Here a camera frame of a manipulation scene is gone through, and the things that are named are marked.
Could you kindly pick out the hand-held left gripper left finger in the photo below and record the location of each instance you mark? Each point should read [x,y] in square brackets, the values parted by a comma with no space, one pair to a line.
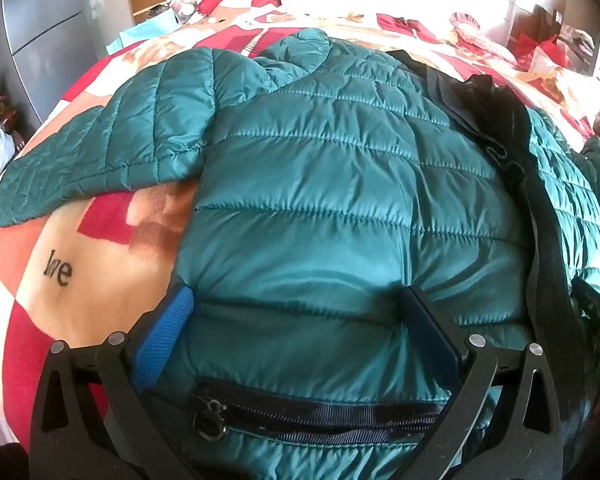
[162,345]

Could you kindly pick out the teal quilted puffer jacket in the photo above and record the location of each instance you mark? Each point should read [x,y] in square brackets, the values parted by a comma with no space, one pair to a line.
[330,185]

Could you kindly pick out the clear plastic bag of things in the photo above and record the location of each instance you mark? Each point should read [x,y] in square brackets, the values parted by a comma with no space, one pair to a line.
[187,5]

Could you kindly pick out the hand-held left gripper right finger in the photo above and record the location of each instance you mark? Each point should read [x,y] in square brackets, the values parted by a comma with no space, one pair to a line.
[432,345]

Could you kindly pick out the red frilled pillow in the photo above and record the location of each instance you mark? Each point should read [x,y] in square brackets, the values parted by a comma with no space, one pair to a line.
[480,35]

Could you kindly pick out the white pillow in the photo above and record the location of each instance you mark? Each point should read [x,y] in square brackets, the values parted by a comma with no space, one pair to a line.
[545,62]

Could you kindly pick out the light blue cloth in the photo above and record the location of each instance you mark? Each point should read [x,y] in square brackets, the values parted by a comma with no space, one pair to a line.
[140,32]

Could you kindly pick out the red and cream printed blanket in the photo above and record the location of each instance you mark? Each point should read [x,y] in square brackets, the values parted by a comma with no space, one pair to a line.
[105,260]

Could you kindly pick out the wooden headboard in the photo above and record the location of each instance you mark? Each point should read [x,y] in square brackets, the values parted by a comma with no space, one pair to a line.
[580,42]

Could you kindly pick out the grey cabinet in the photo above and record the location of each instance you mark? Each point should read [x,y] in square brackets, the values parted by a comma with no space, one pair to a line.
[45,35]

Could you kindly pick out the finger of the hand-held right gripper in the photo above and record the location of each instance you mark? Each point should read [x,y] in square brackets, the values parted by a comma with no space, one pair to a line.
[587,295]

